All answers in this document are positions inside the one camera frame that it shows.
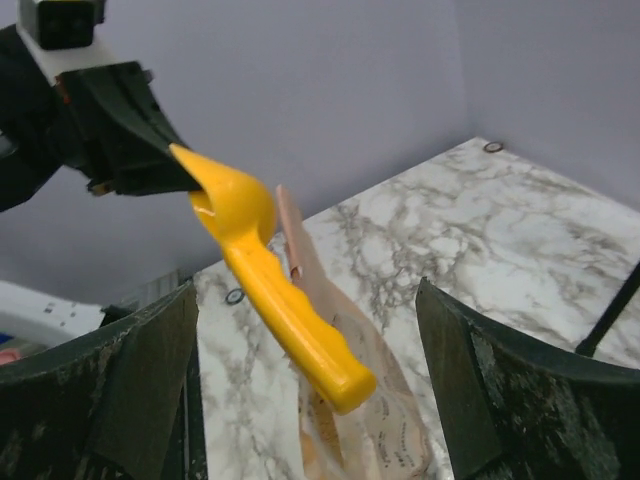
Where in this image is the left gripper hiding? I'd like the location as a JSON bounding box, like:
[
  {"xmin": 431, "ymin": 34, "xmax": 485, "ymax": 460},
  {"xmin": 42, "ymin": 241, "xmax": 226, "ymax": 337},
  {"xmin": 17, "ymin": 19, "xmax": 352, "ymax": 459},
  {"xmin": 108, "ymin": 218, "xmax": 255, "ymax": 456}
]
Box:
[{"xmin": 1, "ymin": 24, "xmax": 201, "ymax": 211}]

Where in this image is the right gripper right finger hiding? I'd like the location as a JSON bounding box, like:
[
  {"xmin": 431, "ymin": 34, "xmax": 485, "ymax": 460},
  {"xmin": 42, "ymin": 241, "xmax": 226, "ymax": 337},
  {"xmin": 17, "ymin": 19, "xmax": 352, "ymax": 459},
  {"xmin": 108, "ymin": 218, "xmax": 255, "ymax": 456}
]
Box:
[{"xmin": 416, "ymin": 278, "xmax": 639, "ymax": 479}]

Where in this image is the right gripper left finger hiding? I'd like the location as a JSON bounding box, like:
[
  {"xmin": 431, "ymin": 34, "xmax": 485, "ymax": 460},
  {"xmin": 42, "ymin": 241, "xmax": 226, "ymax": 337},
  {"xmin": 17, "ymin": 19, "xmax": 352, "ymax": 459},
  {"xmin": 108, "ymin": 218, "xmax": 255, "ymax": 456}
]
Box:
[{"xmin": 1, "ymin": 281, "xmax": 198, "ymax": 479}]

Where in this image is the pink cat litter bag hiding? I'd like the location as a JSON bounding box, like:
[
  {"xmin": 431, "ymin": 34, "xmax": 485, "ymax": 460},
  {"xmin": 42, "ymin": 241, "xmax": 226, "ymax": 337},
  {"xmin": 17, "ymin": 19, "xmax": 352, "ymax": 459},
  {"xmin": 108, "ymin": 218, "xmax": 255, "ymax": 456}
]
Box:
[{"xmin": 276, "ymin": 186, "xmax": 433, "ymax": 479}]

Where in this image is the yellow litter scoop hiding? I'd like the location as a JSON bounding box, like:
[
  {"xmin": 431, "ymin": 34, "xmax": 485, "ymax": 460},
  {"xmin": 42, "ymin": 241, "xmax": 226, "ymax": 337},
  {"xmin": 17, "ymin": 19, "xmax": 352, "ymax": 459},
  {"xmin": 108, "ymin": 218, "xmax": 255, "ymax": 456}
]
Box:
[{"xmin": 169, "ymin": 144, "xmax": 376, "ymax": 415}]

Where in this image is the black tripod stand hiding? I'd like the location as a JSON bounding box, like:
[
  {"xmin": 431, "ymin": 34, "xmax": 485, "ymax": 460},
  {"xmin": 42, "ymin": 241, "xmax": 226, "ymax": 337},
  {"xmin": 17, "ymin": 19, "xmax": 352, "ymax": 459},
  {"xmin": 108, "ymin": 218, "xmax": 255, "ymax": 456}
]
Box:
[{"xmin": 575, "ymin": 263, "xmax": 640, "ymax": 358}]

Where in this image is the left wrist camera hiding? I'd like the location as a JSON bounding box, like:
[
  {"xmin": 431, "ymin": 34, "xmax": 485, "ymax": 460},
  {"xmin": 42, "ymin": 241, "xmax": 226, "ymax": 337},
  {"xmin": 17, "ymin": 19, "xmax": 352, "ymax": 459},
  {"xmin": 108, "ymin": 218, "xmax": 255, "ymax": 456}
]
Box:
[{"xmin": 16, "ymin": 0, "xmax": 117, "ymax": 85}]

